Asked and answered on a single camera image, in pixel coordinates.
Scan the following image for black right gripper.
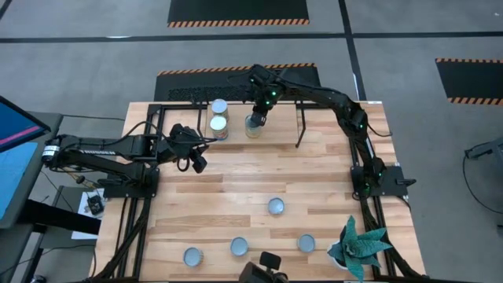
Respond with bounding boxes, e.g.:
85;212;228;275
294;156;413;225
244;64;283;127

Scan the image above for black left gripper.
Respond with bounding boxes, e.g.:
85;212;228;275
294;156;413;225
169;123;218;159

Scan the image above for tall carrots can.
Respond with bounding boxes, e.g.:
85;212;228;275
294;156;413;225
244;114;263;139

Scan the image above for tall tomatoes can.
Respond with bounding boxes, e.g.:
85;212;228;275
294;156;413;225
208;115;229;142

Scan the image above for wooden shelf black legs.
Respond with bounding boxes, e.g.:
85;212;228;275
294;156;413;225
195;100;307;150

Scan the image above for tall peaches can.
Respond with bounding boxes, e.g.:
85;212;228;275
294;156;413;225
211;97;229;119

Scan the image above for salmon can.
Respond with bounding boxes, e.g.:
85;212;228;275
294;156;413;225
267;197;286;216

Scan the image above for green dotted can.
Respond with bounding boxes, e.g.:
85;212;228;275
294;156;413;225
229;237;250;257

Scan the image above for orange printed can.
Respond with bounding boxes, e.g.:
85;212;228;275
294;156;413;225
182;246;204;269

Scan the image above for tin can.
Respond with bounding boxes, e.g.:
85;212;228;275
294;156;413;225
297;233;317;253

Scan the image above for black mat orange-striped edge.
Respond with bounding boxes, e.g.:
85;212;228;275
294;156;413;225
153;62;324;103
435;57;503;106
167;0;310;28

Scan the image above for small black device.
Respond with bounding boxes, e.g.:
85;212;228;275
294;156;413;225
86;195;105;216

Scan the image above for white paper sheet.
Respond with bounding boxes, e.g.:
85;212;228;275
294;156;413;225
72;187;106;241

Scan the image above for green potted snake plant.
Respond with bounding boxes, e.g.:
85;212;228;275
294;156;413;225
326;215;394;283

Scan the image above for blue computer monitor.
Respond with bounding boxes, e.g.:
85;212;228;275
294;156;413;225
0;95;52;154
0;141;39;221

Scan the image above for grey metal stand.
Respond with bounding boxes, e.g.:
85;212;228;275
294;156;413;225
464;136;503;160

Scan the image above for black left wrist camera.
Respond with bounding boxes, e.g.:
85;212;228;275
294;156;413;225
191;154;208;175

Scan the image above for black aluminium table frame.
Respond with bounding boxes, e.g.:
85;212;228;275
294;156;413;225
92;100;428;283

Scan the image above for yellow braided cable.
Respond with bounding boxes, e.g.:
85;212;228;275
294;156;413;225
45;155;99;189

